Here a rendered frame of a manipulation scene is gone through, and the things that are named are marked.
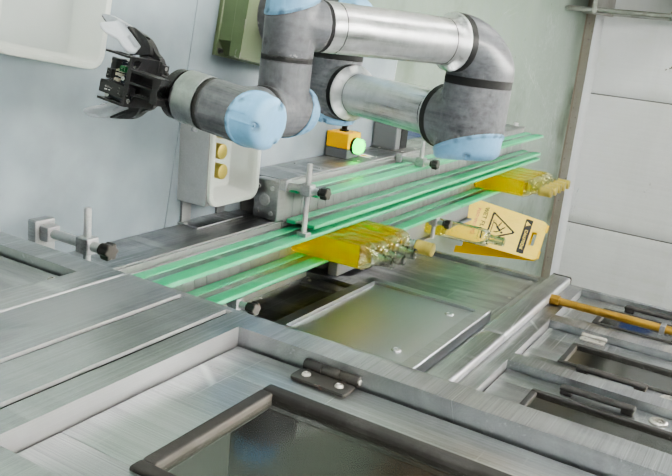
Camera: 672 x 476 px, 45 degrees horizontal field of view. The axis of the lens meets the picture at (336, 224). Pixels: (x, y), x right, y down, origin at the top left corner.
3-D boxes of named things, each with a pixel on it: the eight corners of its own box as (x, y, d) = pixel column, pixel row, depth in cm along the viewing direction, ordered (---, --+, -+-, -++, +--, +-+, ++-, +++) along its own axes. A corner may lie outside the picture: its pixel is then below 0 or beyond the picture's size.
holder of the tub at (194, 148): (175, 223, 175) (203, 231, 171) (182, 97, 168) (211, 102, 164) (224, 211, 189) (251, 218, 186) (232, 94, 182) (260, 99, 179)
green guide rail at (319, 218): (285, 222, 188) (314, 230, 184) (286, 218, 188) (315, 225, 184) (521, 152, 336) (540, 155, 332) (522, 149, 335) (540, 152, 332)
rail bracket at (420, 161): (392, 162, 233) (434, 170, 226) (395, 137, 231) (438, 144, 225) (398, 160, 236) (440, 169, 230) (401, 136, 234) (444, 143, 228)
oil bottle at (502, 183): (473, 186, 295) (548, 202, 282) (475, 171, 293) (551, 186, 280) (478, 184, 300) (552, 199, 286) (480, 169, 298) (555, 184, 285)
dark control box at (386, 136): (370, 145, 246) (394, 150, 242) (373, 119, 244) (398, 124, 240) (382, 143, 253) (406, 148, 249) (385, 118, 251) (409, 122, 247)
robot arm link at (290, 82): (330, 65, 118) (287, 63, 109) (321, 140, 121) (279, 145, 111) (286, 58, 122) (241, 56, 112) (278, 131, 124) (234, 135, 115)
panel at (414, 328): (116, 410, 137) (280, 484, 120) (116, 394, 136) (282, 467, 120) (368, 286, 212) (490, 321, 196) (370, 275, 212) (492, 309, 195)
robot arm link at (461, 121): (343, 51, 179) (528, 84, 137) (334, 117, 183) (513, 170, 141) (297, 46, 172) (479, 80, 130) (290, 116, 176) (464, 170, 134)
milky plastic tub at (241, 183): (177, 201, 173) (209, 209, 169) (183, 96, 168) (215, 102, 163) (228, 190, 188) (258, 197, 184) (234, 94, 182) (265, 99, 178)
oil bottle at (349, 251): (290, 251, 194) (368, 272, 183) (292, 228, 192) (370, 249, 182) (303, 246, 198) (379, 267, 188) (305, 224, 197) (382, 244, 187)
